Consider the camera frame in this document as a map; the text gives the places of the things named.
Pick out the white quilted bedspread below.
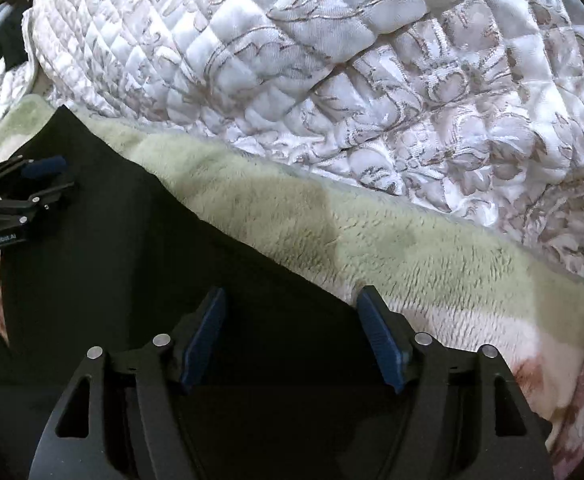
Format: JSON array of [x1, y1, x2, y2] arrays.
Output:
[[0, 0, 584, 281]]

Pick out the black pants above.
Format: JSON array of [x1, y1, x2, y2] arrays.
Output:
[[0, 105, 413, 480]]

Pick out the floral fleece blanket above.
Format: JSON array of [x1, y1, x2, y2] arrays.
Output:
[[0, 95, 584, 456]]

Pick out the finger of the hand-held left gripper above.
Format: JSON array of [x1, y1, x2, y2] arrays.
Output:
[[0, 156, 67, 202], [0, 180, 75, 224]]

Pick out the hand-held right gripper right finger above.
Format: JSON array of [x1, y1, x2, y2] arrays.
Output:
[[356, 285, 555, 480]]

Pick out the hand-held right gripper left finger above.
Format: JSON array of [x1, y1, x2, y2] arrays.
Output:
[[34, 287, 227, 480]]

